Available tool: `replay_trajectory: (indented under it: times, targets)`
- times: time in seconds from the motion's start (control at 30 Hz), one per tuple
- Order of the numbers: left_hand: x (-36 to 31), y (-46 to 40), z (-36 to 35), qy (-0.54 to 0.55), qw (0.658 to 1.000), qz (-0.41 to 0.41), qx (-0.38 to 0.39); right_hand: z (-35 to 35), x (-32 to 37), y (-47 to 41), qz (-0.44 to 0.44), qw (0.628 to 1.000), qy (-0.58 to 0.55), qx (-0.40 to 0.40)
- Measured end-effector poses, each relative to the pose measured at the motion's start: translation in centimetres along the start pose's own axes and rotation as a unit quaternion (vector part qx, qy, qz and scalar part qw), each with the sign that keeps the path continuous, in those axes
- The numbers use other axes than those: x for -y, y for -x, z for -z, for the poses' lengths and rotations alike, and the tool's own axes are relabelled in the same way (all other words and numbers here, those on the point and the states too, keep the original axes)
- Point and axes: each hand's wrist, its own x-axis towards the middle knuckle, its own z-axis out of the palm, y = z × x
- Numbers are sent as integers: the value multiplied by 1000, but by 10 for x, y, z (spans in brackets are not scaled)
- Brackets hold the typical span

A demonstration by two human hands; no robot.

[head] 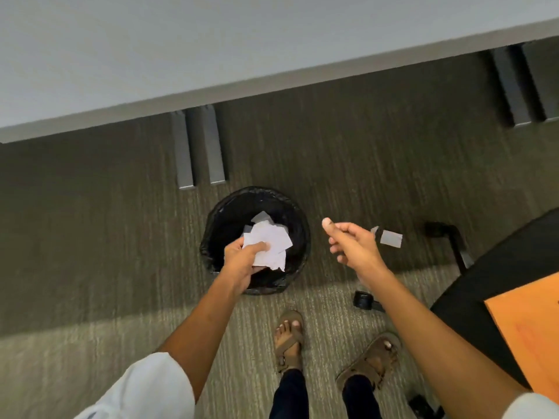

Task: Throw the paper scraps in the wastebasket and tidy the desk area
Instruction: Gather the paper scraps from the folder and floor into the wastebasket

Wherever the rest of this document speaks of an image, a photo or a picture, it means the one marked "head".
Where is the person's right hand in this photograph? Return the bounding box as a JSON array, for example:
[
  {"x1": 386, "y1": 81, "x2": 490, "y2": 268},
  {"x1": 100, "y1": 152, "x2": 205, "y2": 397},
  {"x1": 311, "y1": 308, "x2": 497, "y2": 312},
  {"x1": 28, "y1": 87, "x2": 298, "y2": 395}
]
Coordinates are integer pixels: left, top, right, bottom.
[{"x1": 321, "y1": 218, "x2": 392, "y2": 284}]

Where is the person's left hand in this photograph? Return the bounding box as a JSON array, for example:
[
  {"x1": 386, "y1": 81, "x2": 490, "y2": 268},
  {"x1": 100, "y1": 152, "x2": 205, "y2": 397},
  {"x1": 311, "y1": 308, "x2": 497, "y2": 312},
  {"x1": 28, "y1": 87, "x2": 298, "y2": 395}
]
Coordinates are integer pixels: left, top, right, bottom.
[{"x1": 222, "y1": 237, "x2": 271, "y2": 297}]

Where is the pile of white paper scraps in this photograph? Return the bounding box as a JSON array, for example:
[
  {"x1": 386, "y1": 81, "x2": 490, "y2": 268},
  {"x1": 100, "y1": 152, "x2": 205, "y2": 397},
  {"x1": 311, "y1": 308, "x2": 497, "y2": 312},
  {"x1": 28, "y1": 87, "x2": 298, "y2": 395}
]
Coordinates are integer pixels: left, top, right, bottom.
[{"x1": 242, "y1": 220, "x2": 293, "y2": 272}]

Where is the black mesh office chair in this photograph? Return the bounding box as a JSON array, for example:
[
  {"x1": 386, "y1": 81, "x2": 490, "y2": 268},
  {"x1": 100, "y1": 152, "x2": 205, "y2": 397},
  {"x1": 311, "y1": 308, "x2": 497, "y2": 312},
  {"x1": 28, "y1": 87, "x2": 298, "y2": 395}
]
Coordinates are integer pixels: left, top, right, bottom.
[{"x1": 352, "y1": 208, "x2": 559, "y2": 419}]

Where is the orange paper folder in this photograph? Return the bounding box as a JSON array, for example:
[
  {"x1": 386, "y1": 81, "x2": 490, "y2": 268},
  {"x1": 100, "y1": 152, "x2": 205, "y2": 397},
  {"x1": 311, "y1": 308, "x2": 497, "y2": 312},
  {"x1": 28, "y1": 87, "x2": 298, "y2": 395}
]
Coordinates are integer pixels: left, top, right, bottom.
[{"x1": 483, "y1": 272, "x2": 559, "y2": 404}]

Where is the person's left forearm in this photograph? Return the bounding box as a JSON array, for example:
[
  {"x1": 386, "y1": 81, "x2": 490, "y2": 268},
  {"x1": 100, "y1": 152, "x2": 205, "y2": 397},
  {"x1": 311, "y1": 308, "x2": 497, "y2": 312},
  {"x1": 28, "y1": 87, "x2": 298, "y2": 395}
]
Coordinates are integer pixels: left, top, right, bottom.
[{"x1": 158, "y1": 272, "x2": 245, "y2": 402}]

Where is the person's right forearm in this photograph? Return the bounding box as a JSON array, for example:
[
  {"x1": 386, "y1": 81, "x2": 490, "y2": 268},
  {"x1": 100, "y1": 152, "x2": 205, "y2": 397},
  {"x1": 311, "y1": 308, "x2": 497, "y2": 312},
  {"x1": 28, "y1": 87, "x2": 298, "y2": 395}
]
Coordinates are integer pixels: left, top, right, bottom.
[{"x1": 360, "y1": 269, "x2": 532, "y2": 419}]

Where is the person's left leg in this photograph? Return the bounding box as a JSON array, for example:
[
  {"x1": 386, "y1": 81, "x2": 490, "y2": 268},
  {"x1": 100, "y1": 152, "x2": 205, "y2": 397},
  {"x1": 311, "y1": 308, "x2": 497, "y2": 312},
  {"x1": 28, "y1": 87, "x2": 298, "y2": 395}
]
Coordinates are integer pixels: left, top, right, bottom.
[{"x1": 269, "y1": 369, "x2": 310, "y2": 419}]

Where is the person's leg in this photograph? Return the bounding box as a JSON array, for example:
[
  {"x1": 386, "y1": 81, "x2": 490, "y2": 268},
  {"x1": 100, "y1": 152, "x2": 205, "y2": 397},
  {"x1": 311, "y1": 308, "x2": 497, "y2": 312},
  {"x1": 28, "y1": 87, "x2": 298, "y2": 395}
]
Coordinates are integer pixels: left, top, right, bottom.
[
  {"x1": 269, "y1": 369, "x2": 310, "y2": 419},
  {"x1": 342, "y1": 375, "x2": 383, "y2": 419}
]

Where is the person's right leg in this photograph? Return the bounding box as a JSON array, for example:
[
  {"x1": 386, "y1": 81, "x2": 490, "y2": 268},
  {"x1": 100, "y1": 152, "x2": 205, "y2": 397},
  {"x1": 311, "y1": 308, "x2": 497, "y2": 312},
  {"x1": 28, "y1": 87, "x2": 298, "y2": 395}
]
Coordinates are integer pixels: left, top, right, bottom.
[{"x1": 342, "y1": 375, "x2": 383, "y2": 419}]

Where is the white desk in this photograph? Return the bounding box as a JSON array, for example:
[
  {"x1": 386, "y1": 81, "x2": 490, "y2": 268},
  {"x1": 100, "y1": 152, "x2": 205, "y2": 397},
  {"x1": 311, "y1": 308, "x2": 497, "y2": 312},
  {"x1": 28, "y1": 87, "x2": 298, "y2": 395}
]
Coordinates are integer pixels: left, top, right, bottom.
[{"x1": 0, "y1": 0, "x2": 559, "y2": 144}]

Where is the black trash bin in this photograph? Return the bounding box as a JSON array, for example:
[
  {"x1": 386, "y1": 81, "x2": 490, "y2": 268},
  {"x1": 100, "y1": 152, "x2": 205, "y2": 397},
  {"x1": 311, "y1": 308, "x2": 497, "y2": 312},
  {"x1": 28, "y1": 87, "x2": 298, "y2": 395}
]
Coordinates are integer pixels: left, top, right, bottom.
[{"x1": 199, "y1": 186, "x2": 312, "y2": 296}]

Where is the brown left sandal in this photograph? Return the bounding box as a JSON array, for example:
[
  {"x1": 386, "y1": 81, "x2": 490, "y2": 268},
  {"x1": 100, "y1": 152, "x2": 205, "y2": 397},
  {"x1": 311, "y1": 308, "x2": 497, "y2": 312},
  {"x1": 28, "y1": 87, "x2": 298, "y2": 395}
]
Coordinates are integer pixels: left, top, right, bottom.
[{"x1": 274, "y1": 310, "x2": 305, "y2": 374}]

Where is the brown sandal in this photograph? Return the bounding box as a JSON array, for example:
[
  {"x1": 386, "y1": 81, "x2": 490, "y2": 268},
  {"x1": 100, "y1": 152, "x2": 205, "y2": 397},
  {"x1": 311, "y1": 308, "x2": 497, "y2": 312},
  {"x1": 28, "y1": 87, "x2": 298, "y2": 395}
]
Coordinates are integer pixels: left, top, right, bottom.
[
  {"x1": 335, "y1": 331, "x2": 402, "y2": 391},
  {"x1": 274, "y1": 310, "x2": 305, "y2": 374}
]

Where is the brown right sandal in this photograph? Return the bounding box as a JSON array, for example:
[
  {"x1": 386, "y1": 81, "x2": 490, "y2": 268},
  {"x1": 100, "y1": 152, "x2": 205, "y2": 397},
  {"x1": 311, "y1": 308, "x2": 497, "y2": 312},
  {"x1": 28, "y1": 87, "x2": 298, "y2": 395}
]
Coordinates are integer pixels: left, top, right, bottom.
[{"x1": 335, "y1": 331, "x2": 402, "y2": 391}]

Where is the white left shirt sleeve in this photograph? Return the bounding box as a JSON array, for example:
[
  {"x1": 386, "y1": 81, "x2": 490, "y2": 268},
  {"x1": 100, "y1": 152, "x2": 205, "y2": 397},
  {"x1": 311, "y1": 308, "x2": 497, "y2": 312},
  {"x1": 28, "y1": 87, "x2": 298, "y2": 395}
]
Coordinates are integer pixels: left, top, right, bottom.
[{"x1": 74, "y1": 352, "x2": 196, "y2": 419}]

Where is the white shirt sleeve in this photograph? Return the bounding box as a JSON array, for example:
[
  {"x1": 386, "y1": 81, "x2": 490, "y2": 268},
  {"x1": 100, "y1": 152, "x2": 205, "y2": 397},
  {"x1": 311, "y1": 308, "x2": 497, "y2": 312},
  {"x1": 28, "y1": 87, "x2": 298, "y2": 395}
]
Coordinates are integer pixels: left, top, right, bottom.
[
  {"x1": 502, "y1": 391, "x2": 559, "y2": 419},
  {"x1": 74, "y1": 352, "x2": 196, "y2": 419}
]

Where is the white right shirt sleeve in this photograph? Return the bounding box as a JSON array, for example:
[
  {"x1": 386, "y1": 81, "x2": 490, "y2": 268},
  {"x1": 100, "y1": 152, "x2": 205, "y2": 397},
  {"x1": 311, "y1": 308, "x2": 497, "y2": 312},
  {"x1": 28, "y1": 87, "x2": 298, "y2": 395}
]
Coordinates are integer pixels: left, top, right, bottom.
[{"x1": 502, "y1": 391, "x2": 559, "y2": 419}]

